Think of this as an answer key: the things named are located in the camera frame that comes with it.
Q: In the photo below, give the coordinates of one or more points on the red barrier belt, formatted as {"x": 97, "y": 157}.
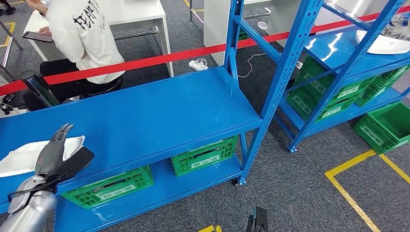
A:
{"x": 160, "y": 59}

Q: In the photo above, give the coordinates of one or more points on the black stool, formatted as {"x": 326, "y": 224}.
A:
{"x": 109, "y": 86}

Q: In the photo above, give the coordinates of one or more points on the white table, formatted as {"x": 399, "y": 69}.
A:
{"x": 282, "y": 19}

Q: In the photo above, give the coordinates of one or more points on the white curved plastic part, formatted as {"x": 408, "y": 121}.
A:
{"x": 19, "y": 160}

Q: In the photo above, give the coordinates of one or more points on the black phone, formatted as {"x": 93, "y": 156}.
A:
{"x": 36, "y": 36}

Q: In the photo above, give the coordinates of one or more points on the white cabinet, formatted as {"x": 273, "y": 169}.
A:
{"x": 214, "y": 25}

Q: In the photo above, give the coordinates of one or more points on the green plastic crate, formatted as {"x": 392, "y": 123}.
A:
{"x": 394, "y": 121}
{"x": 301, "y": 102}
{"x": 182, "y": 166}
{"x": 394, "y": 76}
{"x": 315, "y": 76}
{"x": 243, "y": 36}
{"x": 134, "y": 179}
{"x": 368, "y": 96}

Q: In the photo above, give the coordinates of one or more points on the blue metal shelf rack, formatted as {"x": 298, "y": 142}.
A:
{"x": 144, "y": 109}
{"x": 378, "y": 60}

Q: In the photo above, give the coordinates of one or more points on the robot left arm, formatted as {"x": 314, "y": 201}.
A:
{"x": 35, "y": 208}

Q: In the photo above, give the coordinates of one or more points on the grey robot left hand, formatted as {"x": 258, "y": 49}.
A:
{"x": 49, "y": 158}

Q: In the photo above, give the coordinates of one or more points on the white power strip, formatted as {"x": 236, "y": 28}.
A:
{"x": 196, "y": 65}

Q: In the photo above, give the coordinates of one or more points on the white desk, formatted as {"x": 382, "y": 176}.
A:
{"x": 134, "y": 9}

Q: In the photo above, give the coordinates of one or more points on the black belt post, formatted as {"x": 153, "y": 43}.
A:
{"x": 41, "y": 91}

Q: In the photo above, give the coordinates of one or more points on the person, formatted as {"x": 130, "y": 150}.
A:
{"x": 83, "y": 38}

